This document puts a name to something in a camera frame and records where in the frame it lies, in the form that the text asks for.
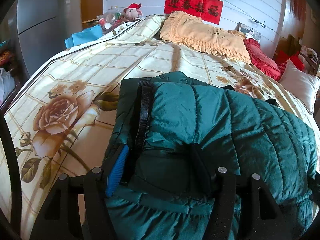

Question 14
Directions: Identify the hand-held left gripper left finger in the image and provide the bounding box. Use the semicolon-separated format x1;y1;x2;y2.
30;144;130;240

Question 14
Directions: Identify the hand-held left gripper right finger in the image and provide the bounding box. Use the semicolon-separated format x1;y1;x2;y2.
190;145;288;240

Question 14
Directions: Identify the green quilted jacket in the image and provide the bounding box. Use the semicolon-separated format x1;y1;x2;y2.
82;71;319;240

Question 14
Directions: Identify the floral cream bed sheet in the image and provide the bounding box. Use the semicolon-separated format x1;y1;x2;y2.
0;14;320;240

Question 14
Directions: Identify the red ruffled heart pillow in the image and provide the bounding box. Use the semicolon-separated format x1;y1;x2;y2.
244;38;288;82

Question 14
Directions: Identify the white pillow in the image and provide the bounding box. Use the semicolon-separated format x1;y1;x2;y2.
279;59;320;115

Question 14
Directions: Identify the yellow fringed pillow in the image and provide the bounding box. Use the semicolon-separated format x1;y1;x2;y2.
159;10;252;64

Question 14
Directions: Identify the blue paper bag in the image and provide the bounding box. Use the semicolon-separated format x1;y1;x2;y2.
64;25;103;48

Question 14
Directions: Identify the red cloth on chair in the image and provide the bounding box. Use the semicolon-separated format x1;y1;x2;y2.
276;50;305;72

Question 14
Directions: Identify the white plastic bag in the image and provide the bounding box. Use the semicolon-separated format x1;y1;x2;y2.
0;67;15;103

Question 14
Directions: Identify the framed photo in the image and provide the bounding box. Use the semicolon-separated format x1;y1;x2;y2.
237;22;262;42

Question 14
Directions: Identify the pile of bottles and jars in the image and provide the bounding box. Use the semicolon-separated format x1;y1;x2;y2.
97;5;128;34

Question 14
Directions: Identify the wooden chair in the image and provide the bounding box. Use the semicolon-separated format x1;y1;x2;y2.
275;34;320;78

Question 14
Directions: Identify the plush pig toy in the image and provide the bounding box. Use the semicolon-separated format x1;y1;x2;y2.
123;3;143;20

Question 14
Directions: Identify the wooden door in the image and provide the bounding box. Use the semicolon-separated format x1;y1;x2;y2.
81;0;104;29

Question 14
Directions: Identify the grey refrigerator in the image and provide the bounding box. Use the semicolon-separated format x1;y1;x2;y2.
7;0;83;73

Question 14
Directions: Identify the black wall cable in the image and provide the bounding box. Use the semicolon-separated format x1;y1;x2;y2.
220;0;285;38

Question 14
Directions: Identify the red wall banner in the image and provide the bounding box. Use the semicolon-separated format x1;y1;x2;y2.
164;0;223;25

